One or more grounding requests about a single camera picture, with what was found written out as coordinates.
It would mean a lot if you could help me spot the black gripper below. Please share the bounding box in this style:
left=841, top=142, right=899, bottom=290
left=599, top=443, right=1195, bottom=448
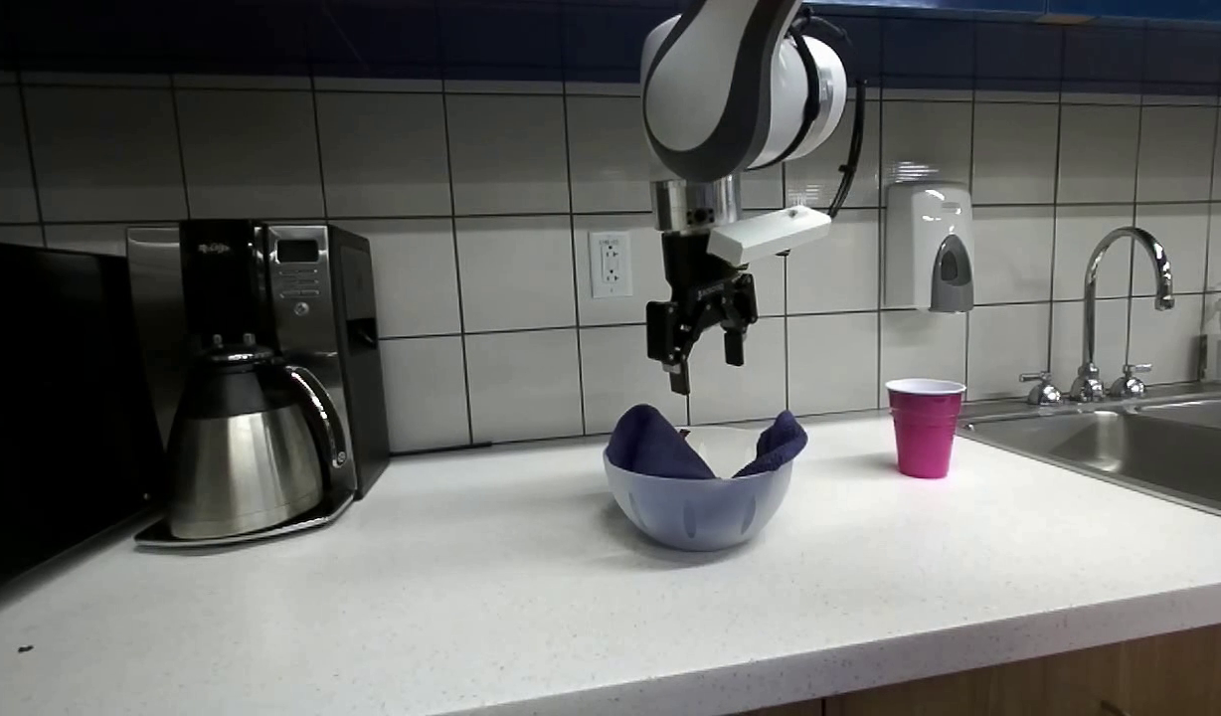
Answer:
left=644, top=227, right=760, bottom=403

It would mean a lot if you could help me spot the stainless steel sink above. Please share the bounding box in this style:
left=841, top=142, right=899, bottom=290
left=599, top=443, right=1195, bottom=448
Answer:
left=960, top=380, right=1221, bottom=521

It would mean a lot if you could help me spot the black coffee maker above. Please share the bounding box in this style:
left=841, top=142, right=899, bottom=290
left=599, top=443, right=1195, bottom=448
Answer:
left=123, top=220, right=394, bottom=552

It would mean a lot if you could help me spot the black microwave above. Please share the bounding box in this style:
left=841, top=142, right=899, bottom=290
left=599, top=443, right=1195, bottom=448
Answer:
left=0, top=239, right=164, bottom=606

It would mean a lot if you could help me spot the chrome faucet handle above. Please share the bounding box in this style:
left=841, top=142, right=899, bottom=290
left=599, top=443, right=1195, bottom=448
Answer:
left=1018, top=371, right=1066, bottom=408

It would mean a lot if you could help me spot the wooden base cabinet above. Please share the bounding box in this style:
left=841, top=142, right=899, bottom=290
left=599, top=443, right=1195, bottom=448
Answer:
left=736, top=618, right=1221, bottom=716

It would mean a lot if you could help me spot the chrome faucet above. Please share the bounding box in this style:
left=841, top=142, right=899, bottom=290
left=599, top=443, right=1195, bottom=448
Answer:
left=1079, top=223, right=1176, bottom=403

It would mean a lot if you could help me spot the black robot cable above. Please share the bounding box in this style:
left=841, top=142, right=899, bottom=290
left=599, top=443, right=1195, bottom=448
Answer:
left=797, top=7, right=868, bottom=223

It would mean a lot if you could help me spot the blue towel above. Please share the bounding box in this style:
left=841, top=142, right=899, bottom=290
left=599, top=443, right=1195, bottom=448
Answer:
left=599, top=403, right=813, bottom=487

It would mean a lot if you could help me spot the white soap dispenser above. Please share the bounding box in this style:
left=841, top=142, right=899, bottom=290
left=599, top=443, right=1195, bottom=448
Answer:
left=880, top=158, right=978, bottom=317

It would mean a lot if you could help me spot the clear bowl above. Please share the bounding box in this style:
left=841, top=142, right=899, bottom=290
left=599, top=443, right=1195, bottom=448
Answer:
left=599, top=448, right=797, bottom=556

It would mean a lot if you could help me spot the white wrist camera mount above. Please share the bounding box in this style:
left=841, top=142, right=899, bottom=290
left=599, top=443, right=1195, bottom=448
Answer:
left=705, top=203, right=841, bottom=272

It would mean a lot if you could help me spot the stainless steel carafe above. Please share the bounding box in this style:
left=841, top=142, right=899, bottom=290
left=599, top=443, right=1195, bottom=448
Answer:
left=164, top=347, right=363, bottom=545

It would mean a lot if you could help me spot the white wall outlet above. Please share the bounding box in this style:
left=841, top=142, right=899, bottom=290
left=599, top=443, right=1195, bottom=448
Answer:
left=587, top=227, right=638, bottom=302

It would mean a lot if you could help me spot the pink plastic cup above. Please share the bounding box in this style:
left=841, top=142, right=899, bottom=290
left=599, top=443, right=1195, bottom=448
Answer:
left=884, top=378, right=969, bottom=481

